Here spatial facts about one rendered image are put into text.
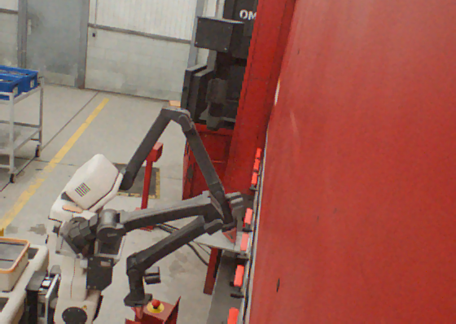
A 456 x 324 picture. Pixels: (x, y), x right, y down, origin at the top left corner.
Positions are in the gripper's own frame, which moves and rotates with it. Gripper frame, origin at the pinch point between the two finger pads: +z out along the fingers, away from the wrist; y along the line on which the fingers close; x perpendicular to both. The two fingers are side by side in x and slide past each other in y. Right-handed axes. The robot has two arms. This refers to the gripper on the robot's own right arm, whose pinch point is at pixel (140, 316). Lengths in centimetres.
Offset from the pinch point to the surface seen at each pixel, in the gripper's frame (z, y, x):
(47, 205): 33, -188, 180
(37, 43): -127, -489, 585
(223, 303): -0.1, 31.1, 14.8
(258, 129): -51, 26, 129
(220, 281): -1.6, 25.9, 28.7
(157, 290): 68, -51, 117
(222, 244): -14.9, 25.1, 38.6
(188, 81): -82, -21, 135
